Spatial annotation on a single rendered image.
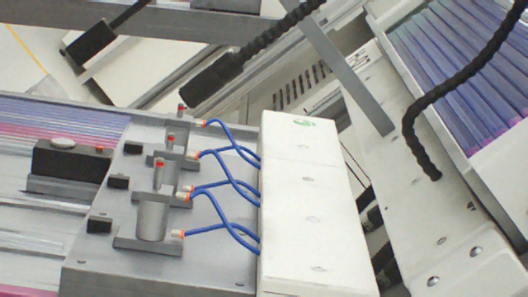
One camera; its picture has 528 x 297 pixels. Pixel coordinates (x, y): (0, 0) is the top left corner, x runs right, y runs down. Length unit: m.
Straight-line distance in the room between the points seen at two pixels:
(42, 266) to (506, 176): 0.40
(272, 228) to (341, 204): 0.10
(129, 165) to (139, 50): 4.49
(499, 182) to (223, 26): 1.49
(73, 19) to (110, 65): 3.35
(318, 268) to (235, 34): 1.41
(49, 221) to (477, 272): 0.46
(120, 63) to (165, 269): 4.74
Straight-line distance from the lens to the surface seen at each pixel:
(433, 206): 0.78
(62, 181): 1.06
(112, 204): 0.88
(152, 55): 5.46
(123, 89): 5.51
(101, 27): 0.98
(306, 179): 0.95
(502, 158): 0.67
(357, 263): 0.77
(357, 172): 2.19
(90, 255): 0.77
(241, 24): 2.12
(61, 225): 0.99
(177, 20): 2.12
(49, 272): 0.89
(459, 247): 0.70
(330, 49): 0.97
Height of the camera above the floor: 1.40
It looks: 10 degrees down
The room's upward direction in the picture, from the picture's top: 54 degrees clockwise
